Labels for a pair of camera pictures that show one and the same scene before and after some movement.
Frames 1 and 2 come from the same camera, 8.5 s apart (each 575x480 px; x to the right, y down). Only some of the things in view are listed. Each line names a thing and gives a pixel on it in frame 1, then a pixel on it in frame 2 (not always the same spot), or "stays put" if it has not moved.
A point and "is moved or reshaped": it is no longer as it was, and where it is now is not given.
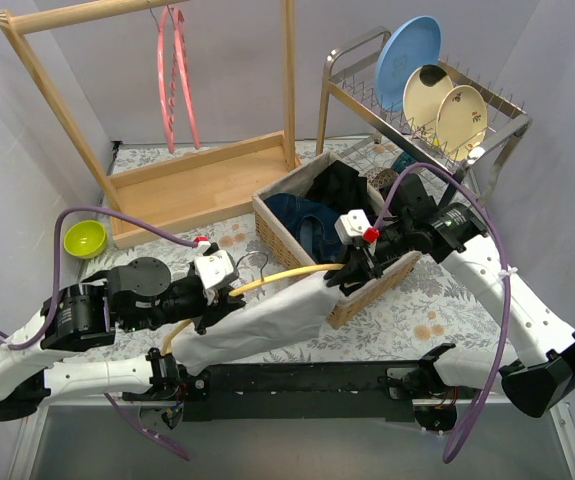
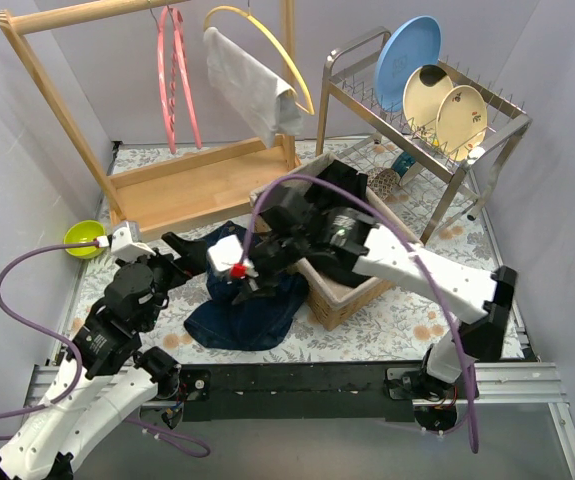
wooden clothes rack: [180, 192] stays put
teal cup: [402, 161] stays put
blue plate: [410, 45] stays put
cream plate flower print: [461, 122] stays put
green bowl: [85, 238] stays put
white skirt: [273, 316] → [259, 100]
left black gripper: [208, 304] → [168, 258]
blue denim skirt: [314, 227] is moved or reshaped
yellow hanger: [247, 287] is moved or reshaped
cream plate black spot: [423, 91] stays put
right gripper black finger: [347, 277] → [249, 293]
